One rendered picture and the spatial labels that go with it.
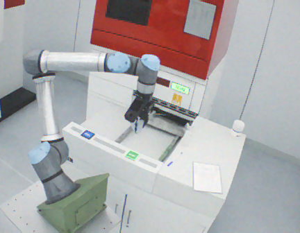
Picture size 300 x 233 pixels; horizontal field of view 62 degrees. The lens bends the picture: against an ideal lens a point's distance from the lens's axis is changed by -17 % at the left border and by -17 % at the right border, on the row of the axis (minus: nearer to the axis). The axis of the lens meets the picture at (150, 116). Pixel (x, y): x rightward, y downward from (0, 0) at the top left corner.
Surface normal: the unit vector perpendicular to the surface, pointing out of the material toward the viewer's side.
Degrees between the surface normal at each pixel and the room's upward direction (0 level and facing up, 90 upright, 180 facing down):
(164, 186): 90
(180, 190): 90
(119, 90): 90
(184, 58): 90
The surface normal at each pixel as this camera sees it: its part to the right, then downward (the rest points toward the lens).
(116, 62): -0.07, 0.13
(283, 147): -0.42, 0.42
